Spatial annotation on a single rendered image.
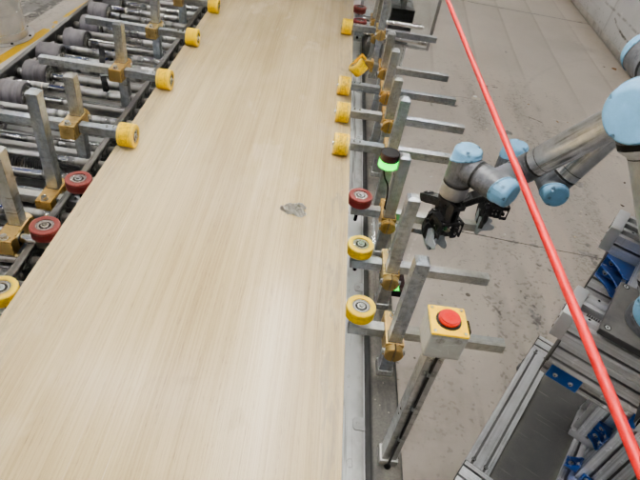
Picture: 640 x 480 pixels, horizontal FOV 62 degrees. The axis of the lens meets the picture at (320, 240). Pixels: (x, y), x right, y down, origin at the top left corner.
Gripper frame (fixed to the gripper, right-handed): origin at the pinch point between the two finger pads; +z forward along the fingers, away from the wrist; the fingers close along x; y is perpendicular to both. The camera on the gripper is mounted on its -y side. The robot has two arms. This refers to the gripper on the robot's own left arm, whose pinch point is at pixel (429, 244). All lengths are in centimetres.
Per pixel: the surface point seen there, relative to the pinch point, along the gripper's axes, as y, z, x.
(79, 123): -70, -4, -99
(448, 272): 5.7, 7.4, 6.1
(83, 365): 24, 2, -96
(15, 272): -14, 8, -115
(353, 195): -28.1, 1.4, -14.2
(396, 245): 3.5, -4.6, -13.5
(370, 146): -49.6, -3.9, -0.9
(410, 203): 3.6, -19.6, -13.4
